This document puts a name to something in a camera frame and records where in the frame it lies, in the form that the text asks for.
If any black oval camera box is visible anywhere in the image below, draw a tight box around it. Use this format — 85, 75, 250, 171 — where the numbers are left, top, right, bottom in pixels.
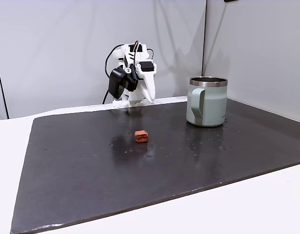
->
108, 65, 139, 100

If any black mat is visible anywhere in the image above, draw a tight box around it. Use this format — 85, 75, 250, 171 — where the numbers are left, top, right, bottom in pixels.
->
10, 98, 300, 234

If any red-brown cube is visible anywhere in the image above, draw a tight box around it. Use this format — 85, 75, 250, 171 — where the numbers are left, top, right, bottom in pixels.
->
134, 130, 149, 143

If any pale green steel-rimmed cup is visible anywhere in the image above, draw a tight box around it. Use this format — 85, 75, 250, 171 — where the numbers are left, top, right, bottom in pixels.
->
186, 77, 229, 128

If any black cable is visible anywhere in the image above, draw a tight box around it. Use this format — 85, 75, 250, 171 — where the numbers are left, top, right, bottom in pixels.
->
102, 44, 123, 105

